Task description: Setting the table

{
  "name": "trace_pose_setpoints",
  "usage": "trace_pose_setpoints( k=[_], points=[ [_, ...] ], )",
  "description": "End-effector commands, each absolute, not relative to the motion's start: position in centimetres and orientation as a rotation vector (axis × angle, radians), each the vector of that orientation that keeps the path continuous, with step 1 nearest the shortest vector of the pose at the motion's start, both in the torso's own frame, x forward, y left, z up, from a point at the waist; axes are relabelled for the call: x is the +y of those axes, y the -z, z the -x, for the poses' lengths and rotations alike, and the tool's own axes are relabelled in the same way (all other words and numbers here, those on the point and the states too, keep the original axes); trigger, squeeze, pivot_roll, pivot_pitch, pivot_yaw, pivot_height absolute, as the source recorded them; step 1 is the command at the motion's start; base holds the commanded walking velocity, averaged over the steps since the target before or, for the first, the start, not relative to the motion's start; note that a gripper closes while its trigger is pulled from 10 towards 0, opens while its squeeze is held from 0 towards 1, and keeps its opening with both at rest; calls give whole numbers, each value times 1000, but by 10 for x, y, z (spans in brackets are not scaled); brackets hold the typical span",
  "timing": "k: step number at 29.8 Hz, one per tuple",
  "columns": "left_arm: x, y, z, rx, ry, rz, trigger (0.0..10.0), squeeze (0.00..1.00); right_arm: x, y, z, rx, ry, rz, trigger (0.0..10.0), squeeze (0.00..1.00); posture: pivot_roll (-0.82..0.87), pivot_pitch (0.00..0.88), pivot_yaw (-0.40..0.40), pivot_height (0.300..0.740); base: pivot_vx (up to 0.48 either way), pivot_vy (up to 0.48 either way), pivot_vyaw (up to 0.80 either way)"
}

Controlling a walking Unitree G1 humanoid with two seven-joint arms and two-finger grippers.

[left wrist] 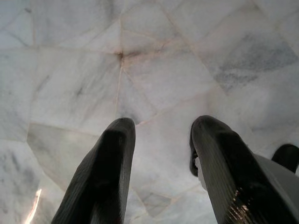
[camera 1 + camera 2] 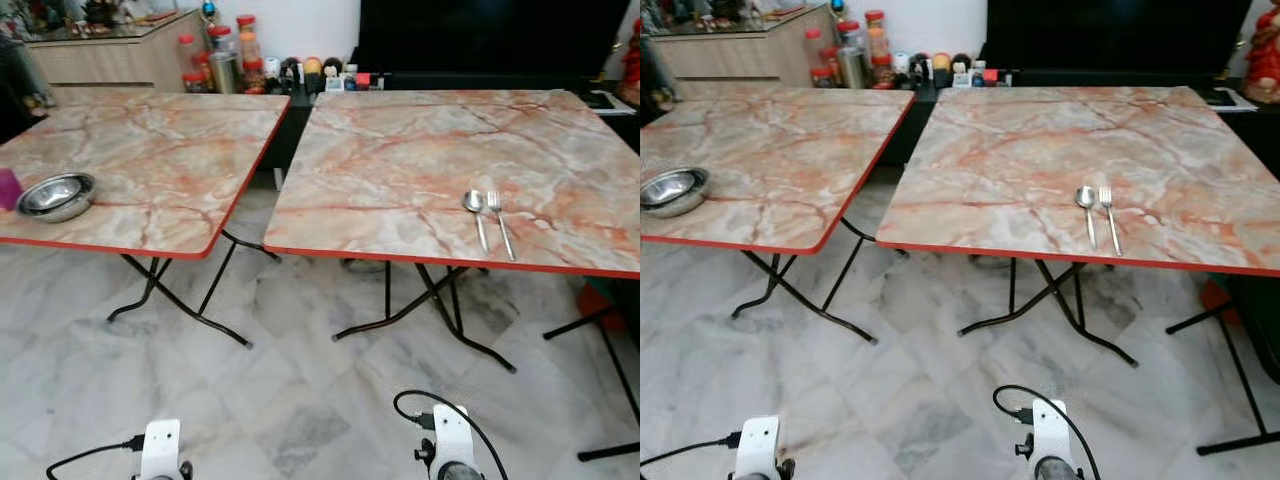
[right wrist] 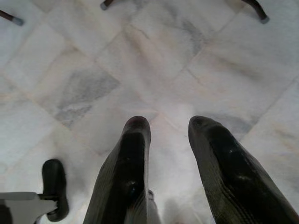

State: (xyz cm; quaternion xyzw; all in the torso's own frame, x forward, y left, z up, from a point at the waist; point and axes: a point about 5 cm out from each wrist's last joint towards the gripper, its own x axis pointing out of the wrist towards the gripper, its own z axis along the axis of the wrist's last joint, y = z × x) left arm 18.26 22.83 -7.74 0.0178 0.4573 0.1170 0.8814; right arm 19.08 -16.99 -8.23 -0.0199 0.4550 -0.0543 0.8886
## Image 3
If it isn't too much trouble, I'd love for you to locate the dark furniture leg grey cap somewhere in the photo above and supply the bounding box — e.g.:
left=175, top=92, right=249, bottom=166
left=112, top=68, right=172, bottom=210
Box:
left=0, top=9, right=24, bottom=26
left=242, top=0, right=271, bottom=24
left=100, top=0, right=115, bottom=11

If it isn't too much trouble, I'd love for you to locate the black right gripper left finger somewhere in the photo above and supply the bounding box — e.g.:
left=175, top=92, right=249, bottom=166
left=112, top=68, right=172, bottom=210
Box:
left=83, top=115, right=163, bottom=224

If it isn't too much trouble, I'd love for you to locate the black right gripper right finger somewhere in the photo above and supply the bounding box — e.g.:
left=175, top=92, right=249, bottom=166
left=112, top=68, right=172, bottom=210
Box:
left=188, top=115, right=299, bottom=224

